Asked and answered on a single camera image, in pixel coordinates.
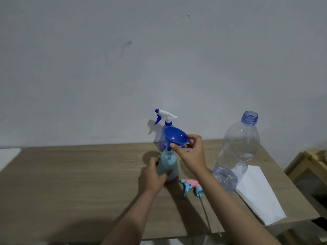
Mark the person's right hand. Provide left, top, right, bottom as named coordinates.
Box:
left=170, top=134, right=208, bottom=174

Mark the person's left hand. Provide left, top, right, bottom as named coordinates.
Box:
left=144, top=157, right=173, bottom=194

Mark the light blue spray bottle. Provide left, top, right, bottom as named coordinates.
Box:
left=156, top=148, right=179, bottom=182

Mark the blue plastic funnel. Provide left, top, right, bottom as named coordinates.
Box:
left=164, top=127, right=190, bottom=151

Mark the person's left forearm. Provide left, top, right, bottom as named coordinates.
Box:
left=101, top=189, right=157, bottom=245

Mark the person's right forearm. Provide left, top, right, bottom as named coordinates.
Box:
left=196, top=167, right=281, bottom=245

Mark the pink and blue spray trigger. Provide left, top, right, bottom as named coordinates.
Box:
left=180, top=179, right=204, bottom=197

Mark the blue spray bottle white trigger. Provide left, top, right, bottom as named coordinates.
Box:
left=154, top=109, right=178, bottom=152

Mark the large clear plastic bottle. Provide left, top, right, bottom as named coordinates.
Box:
left=213, top=111, right=260, bottom=193

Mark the white folded paper towel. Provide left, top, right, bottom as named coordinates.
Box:
left=235, top=165, right=287, bottom=226

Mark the wooden table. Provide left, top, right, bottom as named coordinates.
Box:
left=0, top=139, right=321, bottom=245

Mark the wooden stool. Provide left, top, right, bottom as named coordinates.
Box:
left=284, top=150, right=327, bottom=222

